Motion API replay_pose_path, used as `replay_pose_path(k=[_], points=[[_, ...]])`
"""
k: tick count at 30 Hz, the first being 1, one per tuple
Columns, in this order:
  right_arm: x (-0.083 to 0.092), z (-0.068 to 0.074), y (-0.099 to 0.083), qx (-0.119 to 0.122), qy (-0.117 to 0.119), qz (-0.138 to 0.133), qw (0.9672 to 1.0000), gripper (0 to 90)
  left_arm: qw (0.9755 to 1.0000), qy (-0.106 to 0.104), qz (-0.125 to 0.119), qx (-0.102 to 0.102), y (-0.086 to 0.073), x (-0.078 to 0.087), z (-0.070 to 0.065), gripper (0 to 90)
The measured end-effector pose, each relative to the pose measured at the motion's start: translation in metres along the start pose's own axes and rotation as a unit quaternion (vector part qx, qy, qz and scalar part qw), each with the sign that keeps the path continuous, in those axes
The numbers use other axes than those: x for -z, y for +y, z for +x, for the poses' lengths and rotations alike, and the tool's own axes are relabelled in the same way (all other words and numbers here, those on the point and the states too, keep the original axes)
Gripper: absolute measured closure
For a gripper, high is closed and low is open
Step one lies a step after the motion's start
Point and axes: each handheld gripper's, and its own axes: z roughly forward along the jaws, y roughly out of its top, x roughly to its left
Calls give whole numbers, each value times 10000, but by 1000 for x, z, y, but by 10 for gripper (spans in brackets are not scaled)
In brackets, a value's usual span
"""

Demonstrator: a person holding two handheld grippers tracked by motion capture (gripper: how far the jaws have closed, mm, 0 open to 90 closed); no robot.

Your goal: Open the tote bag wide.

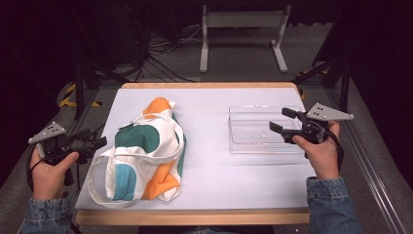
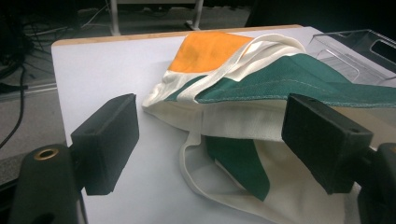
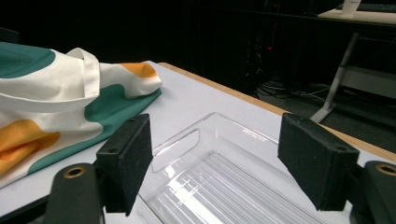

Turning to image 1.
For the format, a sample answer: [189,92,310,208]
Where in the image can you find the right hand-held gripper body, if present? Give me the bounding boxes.
[282,102,355,144]

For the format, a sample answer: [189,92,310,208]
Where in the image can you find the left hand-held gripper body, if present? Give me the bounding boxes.
[27,121,98,187]

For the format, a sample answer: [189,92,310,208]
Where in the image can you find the clear plastic tray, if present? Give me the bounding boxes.
[228,104,306,156]

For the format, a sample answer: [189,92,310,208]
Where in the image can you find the white tote bag coloured patches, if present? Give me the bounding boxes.
[87,97,188,209]

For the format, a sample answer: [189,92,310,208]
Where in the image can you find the person's right hand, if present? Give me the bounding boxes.
[291,120,341,180]

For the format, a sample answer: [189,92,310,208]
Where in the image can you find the person's left hand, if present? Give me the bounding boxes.
[29,148,80,201]

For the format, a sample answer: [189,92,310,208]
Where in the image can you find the yellow black floor tape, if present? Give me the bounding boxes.
[57,82,103,108]

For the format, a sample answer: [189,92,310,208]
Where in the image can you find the black tripod stand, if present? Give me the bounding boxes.
[293,58,352,113]
[69,6,131,121]

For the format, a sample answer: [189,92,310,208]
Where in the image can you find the white table mat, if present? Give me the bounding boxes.
[74,87,318,211]

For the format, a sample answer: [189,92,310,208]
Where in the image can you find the wooden table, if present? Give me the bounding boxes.
[75,81,318,226]

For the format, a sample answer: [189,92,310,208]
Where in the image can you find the person's denim legs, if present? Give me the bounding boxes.
[181,225,242,234]

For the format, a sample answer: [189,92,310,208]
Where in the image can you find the right hand-held gripper black cable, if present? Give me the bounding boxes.
[325,130,345,174]

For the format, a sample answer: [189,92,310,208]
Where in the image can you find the hand-held gripper black cable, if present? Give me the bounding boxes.
[25,144,37,193]
[325,130,345,174]

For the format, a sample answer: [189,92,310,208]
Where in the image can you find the left hand-held gripper black cable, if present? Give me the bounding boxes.
[25,144,37,193]

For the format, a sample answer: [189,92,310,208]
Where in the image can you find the aluminium rail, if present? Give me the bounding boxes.
[325,87,410,234]

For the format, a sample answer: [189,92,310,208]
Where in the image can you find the white metal stand frame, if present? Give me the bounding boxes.
[199,4,292,74]

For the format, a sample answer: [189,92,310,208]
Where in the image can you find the black floor cables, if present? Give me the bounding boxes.
[134,25,203,84]

